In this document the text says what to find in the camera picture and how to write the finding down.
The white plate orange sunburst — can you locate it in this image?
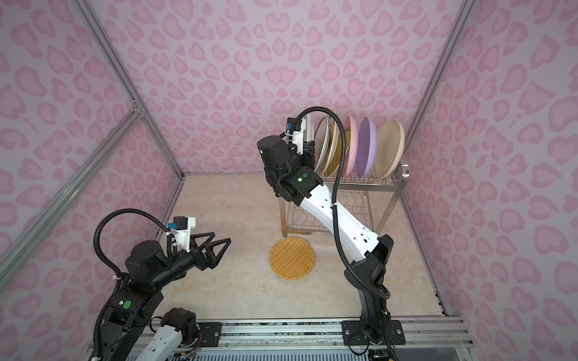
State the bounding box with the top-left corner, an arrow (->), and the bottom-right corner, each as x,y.
314,117 -> 331,175

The white star cartoon plate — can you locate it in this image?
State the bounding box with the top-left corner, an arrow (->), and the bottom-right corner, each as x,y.
324,117 -> 340,175

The green yellow woven plate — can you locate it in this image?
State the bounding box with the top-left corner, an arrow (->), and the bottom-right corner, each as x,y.
326,128 -> 352,177

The pink plate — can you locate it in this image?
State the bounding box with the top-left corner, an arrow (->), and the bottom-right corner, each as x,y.
343,116 -> 358,177

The purple plate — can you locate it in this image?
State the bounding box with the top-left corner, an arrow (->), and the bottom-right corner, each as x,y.
356,117 -> 378,177

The orange woven pattern plate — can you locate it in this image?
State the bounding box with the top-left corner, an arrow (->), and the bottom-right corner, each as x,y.
269,237 -> 315,280

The cream beige plate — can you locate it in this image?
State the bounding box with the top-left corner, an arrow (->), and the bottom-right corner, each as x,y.
374,119 -> 406,178

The white plate black rim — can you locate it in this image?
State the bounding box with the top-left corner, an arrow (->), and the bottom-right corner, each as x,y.
301,114 -> 315,145

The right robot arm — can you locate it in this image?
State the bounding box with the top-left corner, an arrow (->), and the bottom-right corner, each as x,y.
257,135 -> 394,344

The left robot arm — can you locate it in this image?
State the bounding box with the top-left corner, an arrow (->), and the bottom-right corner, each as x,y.
91,233 -> 231,360

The stainless steel dish rack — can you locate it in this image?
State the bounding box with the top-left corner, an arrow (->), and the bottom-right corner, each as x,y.
279,154 -> 410,236

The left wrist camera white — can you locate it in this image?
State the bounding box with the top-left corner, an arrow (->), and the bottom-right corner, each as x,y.
167,216 -> 197,254

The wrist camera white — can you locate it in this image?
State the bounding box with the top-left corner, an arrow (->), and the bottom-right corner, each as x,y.
167,216 -> 197,254
284,117 -> 303,148

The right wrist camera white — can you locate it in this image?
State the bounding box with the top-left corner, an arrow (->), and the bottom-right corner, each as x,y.
284,117 -> 303,148

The aluminium frame profile left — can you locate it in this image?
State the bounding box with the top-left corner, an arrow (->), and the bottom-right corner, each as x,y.
1,1 -> 185,290

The aluminium frame profile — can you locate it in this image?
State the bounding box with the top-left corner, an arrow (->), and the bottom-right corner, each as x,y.
1,1 -> 185,290
405,0 -> 480,148

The aluminium frame profile right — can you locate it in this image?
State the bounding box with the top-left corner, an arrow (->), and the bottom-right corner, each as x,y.
405,0 -> 480,148

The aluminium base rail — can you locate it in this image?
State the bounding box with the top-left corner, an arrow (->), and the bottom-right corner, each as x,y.
85,292 -> 475,361

